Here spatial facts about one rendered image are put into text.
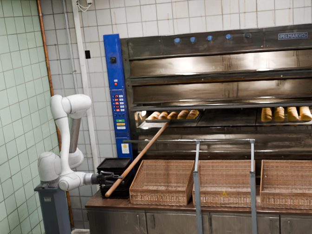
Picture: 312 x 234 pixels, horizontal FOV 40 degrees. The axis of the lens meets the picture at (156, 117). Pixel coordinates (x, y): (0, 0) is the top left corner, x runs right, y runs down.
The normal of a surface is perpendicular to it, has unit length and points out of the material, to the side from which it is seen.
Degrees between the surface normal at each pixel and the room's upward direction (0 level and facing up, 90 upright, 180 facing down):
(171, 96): 70
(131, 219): 90
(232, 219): 91
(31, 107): 90
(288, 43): 90
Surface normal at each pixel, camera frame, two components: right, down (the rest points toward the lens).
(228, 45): -0.26, 0.26
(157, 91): -0.27, -0.09
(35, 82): 0.96, -0.03
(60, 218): 0.56, 0.15
